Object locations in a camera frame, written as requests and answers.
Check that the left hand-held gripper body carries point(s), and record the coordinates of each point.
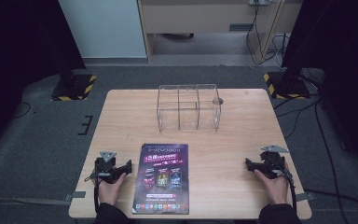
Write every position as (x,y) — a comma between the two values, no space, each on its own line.
(105,169)

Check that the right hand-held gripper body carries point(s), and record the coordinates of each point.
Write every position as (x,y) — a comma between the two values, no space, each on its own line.
(272,165)

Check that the dark purple magazine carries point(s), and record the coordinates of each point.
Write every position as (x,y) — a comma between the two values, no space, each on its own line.
(161,180)

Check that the clear acrylic file rack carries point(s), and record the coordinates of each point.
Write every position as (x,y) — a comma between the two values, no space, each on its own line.
(188,107)

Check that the person's left hand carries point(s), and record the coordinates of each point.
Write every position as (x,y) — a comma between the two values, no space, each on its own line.
(109,193)

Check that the person's right hand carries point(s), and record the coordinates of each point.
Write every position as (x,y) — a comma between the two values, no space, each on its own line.
(276,190)

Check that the grey tape strip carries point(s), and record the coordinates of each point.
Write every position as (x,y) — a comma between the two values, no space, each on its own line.
(305,196)
(75,195)

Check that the black floor tape mark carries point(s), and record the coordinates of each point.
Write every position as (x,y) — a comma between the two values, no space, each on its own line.
(85,125)

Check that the round grey table grommet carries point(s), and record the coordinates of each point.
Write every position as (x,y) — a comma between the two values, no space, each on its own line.
(218,101)

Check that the striped black stand base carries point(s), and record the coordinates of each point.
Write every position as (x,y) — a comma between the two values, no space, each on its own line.
(287,87)
(74,88)

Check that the black curtain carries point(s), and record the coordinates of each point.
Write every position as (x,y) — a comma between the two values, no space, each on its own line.
(345,62)
(18,62)

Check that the white partition panel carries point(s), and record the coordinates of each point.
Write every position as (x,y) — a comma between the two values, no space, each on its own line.
(102,28)

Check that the beige wooden desk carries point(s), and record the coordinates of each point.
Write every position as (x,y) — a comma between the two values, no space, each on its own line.
(199,17)

